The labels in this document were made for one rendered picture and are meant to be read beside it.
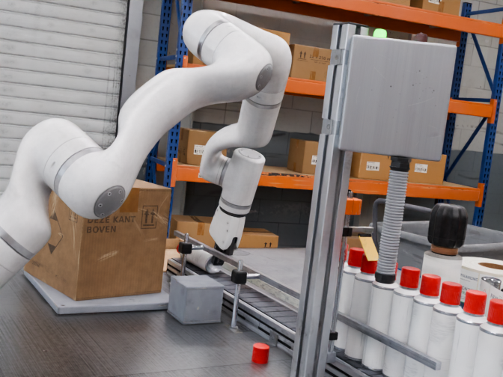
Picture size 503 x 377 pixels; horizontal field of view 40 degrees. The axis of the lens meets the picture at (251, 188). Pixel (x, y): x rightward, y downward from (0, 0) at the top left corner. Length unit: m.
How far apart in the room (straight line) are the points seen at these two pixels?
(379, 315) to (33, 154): 0.70
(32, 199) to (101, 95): 4.13
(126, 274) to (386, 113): 0.84
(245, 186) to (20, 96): 3.75
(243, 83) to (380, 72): 0.31
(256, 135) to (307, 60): 3.65
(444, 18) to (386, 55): 4.65
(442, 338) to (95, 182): 0.65
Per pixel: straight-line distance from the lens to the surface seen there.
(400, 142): 1.18
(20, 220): 1.31
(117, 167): 1.28
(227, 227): 1.82
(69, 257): 1.71
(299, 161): 5.38
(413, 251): 3.76
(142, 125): 1.33
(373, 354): 1.36
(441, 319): 1.22
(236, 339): 1.59
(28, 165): 1.36
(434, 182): 5.97
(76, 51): 5.43
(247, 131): 1.66
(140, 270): 1.77
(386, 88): 1.18
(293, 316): 1.63
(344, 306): 1.42
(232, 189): 1.78
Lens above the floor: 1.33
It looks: 6 degrees down
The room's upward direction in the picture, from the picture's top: 6 degrees clockwise
